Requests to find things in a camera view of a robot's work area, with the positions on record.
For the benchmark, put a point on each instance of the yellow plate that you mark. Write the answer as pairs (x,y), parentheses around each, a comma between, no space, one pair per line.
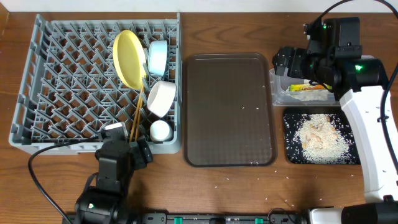
(129,59)

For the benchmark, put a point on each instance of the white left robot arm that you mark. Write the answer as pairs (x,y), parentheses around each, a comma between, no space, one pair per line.
(104,197)

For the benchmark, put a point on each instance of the light blue bowl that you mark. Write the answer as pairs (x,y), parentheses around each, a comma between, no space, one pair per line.
(157,57)

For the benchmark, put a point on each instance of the white tissue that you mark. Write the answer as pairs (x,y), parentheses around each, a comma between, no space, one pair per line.
(313,95)

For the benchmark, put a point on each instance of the grey dishwasher rack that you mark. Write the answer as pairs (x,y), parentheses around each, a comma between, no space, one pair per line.
(70,89)

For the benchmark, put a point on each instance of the clear plastic bin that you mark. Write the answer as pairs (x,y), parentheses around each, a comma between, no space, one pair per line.
(280,81)

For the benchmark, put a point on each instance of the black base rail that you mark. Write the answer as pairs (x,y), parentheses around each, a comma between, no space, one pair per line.
(274,217)

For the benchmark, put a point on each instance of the spilled white rice pile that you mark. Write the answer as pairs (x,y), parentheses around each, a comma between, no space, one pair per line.
(321,138)

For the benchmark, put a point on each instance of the pink bowl with rice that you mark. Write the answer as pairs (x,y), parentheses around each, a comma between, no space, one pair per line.
(161,98)

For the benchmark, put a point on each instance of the green snack wrapper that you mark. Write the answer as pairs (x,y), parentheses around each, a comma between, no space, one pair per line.
(307,87)

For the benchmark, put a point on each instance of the black waste tray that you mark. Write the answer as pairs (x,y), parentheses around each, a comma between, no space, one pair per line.
(289,152)

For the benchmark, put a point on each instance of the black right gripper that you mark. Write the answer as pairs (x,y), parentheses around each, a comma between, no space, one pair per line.
(298,55)

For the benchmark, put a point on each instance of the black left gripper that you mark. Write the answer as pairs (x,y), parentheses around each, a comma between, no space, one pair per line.
(137,152)

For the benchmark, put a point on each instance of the dark brown serving tray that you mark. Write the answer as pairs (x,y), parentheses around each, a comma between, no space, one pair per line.
(228,112)

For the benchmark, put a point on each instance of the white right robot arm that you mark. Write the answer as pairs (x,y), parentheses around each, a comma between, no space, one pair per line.
(369,114)

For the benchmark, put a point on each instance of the white cup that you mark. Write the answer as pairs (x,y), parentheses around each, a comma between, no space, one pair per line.
(160,131)

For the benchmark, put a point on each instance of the wooden chopstick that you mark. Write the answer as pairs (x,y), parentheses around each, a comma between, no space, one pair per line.
(136,115)
(136,134)

